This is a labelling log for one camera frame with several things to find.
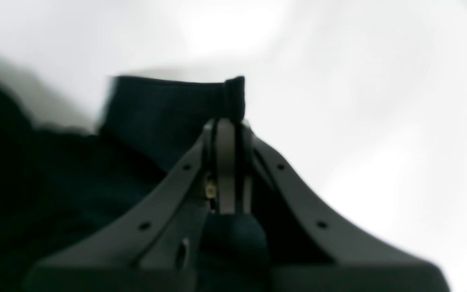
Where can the black t-shirt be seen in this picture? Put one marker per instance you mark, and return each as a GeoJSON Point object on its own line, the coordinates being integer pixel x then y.
{"type": "Point", "coordinates": [60, 185]}

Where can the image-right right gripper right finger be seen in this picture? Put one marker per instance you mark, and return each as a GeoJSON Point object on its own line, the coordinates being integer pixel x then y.
{"type": "Point", "coordinates": [312, 248]}

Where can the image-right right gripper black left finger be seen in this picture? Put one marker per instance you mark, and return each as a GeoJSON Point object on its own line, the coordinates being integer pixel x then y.
{"type": "Point", "coordinates": [154, 247]}

